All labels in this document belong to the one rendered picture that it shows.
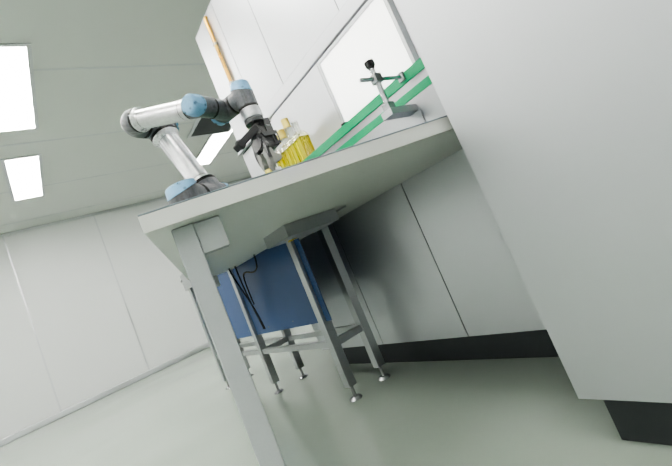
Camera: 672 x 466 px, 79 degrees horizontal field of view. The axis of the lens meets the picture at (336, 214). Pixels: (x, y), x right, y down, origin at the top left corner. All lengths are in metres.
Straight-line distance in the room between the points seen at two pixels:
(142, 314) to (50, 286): 1.34
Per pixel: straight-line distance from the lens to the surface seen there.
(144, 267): 7.54
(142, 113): 1.72
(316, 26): 1.85
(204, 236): 0.81
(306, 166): 0.81
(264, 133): 1.50
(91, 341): 7.33
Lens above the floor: 0.55
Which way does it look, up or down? 6 degrees up
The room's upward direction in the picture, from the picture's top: 23 degrees counter-clockwise
